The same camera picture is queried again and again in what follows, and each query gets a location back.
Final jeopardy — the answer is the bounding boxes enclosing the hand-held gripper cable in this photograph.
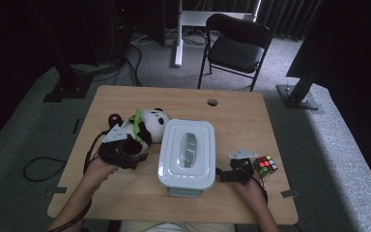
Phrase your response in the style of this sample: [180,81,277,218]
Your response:
[46,130,111,232]
[250,175,270,207]

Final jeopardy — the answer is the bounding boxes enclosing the black folding chair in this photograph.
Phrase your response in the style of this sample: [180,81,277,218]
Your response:
[196,13,274,92]

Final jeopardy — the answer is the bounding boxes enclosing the colourful puzzle cube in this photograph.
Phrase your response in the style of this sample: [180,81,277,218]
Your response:
[252,155,279,179]

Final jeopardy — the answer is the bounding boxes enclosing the black cable loop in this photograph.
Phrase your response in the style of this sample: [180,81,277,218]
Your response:
[22,157,68,183]

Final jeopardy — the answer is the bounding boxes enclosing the dark cloth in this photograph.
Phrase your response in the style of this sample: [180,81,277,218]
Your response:
[286,0,371,202]

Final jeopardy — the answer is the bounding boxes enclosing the left hand-held gripper cable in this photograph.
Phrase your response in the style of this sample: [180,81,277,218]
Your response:
[46,130,111,232]

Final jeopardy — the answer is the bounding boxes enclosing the person's left hand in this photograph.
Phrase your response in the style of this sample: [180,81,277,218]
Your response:
[82,157,120,188]

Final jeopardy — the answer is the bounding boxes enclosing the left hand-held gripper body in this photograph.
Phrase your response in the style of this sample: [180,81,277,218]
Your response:
[98,124,143,170]

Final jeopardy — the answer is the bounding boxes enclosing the white desk frame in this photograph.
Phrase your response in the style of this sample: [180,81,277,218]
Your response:
[174,0,262,68]

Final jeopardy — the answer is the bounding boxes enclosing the white storage box lid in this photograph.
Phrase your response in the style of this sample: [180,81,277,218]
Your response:
[157,118,216,191]

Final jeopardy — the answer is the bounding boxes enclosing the black stand with grey base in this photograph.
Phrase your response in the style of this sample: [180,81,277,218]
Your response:
[275,62,324,111]

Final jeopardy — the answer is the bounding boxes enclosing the bundle of floor cables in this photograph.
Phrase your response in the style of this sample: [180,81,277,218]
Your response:
[71,30,144,88]

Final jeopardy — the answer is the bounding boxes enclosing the right hand-held gripper cable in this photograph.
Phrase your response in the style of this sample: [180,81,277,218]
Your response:
[250,175,270,207]

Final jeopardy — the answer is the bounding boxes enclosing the person's light trousers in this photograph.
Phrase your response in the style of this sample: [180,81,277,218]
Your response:
[119,220,238,232]

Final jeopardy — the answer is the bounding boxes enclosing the dark pleated curtain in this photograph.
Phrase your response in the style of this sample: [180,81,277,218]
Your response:
[180,0,327,41]

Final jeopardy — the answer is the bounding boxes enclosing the panda plush toy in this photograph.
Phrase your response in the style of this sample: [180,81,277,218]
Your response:
[107,107,171,155]

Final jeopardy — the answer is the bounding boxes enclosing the person's right hand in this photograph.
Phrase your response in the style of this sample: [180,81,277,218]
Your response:
[233,178,268,212]

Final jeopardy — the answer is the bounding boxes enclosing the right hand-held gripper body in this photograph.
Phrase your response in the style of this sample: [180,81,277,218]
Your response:
[228,148,259,187]

